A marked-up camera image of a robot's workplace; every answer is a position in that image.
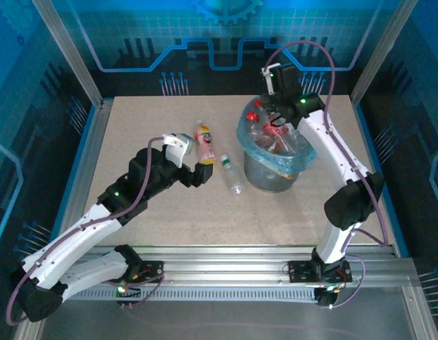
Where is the thin black right gripper cable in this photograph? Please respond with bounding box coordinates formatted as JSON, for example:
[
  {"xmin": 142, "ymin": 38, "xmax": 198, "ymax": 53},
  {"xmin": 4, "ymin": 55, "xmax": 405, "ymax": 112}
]
[{"xmin": 270, "ymin": 112, "xmax": 291, "ymax": 128}]

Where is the aluminium frame post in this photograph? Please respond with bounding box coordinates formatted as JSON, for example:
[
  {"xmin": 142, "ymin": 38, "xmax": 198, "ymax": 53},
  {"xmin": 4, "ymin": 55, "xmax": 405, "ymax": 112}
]
[
  {"xmin": 350, "ymin": 0, "xmax": 420, "ymax": 106},
  {"xmin": 30, "ymin": 0, "xmax": 105, "ymax": 109}
]

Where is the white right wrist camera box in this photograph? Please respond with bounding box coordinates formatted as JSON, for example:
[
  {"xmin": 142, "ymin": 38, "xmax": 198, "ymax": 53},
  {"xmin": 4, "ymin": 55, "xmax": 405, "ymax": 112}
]
[{"xmin": 260, "ymin": 62, "xmax": 282, "ymax": 96}]

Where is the grey slotted cable duct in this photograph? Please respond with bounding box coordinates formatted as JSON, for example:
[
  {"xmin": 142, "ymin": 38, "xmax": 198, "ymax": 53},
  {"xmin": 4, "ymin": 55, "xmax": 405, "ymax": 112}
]
[{"xmin": 47, "ymin": 285, "xmax": 321, "ymax": 302}]

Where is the silver metal mesh bin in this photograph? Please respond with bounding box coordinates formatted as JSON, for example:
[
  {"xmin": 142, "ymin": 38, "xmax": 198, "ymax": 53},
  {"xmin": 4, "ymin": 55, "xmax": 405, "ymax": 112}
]
[{"xmin": 241, "ymin": 144, "xmax": 308, "ymax": 194}]

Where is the aluminium left frame post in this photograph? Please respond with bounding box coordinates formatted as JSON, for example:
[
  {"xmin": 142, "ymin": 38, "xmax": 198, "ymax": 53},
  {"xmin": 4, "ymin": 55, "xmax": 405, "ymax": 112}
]
[{"xmin": 30, "ymin": 0, "xmax": 105, "ymax": 109}]

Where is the clear bottle green cap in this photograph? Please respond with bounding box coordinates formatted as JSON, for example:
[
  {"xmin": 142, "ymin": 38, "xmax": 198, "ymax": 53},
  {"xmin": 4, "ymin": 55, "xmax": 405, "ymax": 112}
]
[{"xmin": 219, "ymin": 153, "xmax": 246, "ymax": 196}]

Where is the controller board with led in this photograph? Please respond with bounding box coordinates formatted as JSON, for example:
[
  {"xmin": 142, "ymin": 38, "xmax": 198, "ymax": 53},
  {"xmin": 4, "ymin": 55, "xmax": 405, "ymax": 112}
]
[
  {"xmin": 314, "ymin": 285, "xmax": 343, "ymax": 308},
  {"xmin": 114, "ymin": 281, "xmax": 144, "ymax": 309}
]

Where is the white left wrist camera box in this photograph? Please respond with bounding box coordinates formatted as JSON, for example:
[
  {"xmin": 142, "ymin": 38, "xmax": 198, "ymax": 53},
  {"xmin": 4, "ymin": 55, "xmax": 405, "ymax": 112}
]
[{"xmin": 161, "ymin": 132, "xmax": 195, "ymax": 169}]

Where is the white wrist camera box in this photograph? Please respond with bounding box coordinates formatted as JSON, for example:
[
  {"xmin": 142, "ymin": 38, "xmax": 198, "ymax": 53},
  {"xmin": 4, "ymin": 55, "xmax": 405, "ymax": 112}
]
[
  {"xmin": 161, "ymin": 132, "xmax": 195, "ymax": 169},
  {"xmin": 260, "ymin": 62, "xmax": 282, "ymax": 96}
]

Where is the aluminium side rail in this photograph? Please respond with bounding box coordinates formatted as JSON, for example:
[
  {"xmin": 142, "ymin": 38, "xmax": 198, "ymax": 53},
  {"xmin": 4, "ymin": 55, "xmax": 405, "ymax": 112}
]
[{"xmin": 68, "ymin": 98, "xmax": 115, "ymax": 231}]

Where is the left controller board with LED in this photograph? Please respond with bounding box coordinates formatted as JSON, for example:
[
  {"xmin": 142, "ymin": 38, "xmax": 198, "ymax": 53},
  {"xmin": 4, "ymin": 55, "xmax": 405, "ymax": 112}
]
[{"xmin": 114, "ymin": 281, "xmax": 144, "ymax": 309}]

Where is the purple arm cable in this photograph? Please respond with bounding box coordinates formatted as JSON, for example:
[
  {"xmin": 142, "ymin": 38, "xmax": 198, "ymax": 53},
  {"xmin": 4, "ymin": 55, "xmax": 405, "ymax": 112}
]
[
  {"xmin": 5, "ymin": 137, "xmax": 168, "ymax": 327},
  {"xmin": 266, "ymin": 40, "xmax": 389, "ymax": 310}
]

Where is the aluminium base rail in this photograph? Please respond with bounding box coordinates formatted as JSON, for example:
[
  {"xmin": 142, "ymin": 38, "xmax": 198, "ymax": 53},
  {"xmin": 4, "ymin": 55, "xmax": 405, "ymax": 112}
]
[{"xmin": 34, "ymin": 244, "xmax": 417, "ymax": 286}]

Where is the grey metal sheet panel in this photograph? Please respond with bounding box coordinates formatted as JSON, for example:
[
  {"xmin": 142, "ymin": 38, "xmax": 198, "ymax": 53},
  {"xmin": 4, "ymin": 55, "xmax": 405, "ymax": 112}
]
[{"xmin": 13, "ymin": 283, "xmax": 438, "ymax": 340}]

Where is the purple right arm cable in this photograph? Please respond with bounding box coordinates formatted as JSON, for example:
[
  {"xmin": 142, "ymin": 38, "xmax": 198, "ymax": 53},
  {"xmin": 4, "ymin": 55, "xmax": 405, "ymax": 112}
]
[{"xmin": 266, "ymin": 40, "xmax": 389, "ymax": 310}]

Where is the right controller board with LED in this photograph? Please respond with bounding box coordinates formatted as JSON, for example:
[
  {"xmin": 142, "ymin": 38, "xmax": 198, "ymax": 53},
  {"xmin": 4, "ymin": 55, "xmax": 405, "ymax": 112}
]
[{"xmin": 314, "ymin": 285, "xmax": 343, "ymax": 308}]

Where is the aluminium right frame post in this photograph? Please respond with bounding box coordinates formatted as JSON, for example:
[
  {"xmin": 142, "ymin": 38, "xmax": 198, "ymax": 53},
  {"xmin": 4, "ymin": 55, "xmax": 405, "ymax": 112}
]
[{"xmin": 350, "ymin": 0, "xmax": 420, "ymax": 106}]

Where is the pink drink bottle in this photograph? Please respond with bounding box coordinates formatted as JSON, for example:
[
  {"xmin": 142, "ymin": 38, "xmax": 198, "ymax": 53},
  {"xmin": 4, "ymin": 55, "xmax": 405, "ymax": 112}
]
[{"xmin": 192, "ymin": 119, "xmax": 217, "ymax": 166}]

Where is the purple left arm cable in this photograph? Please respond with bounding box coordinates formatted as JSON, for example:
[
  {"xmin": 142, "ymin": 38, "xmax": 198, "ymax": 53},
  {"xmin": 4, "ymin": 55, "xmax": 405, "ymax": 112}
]
[{"xmin": 5, "ymin": 137, "xmax": 168, "ymax": 327}]

